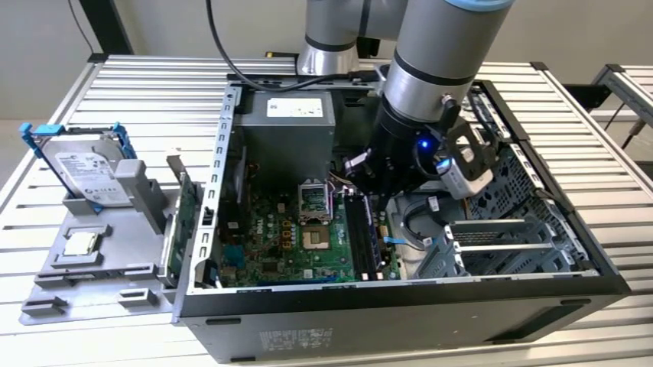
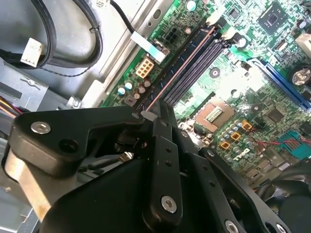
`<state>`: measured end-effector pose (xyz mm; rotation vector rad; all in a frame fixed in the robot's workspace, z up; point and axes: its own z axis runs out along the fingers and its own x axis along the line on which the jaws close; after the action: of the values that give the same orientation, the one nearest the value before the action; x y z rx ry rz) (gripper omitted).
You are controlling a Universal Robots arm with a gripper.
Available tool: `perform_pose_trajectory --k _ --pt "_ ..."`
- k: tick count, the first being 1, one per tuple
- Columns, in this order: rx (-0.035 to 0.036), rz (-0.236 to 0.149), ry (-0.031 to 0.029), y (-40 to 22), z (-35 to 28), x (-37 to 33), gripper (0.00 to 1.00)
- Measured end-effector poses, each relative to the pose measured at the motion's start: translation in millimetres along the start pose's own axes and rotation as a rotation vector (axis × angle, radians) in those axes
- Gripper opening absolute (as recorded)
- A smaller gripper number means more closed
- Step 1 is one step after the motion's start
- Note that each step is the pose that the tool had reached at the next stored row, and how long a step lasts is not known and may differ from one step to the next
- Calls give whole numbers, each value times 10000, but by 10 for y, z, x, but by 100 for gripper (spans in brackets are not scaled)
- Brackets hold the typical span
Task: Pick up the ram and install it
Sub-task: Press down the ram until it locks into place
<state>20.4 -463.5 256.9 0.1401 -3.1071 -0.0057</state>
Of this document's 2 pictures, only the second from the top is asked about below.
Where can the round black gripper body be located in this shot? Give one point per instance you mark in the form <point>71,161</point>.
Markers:
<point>109,206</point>

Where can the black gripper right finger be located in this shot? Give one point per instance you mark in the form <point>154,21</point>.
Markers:
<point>199,174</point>

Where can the blue RAM stick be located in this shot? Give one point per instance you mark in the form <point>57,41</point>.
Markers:
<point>181,64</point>

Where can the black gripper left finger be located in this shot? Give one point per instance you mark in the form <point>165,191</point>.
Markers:
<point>73,121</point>

